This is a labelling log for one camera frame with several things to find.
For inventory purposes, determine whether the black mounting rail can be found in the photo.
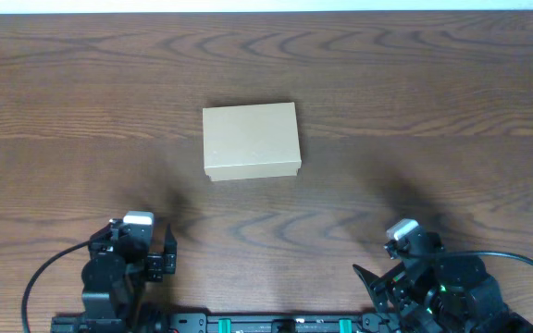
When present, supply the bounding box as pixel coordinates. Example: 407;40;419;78
50;312;404;333

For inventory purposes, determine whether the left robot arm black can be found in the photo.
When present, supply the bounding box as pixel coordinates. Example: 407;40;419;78
77;219;178;333

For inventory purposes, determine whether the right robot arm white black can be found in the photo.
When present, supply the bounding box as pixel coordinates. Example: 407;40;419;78
353;228;533;333

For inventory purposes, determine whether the cardboard box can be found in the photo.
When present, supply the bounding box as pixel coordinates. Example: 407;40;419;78
203;102;302;182

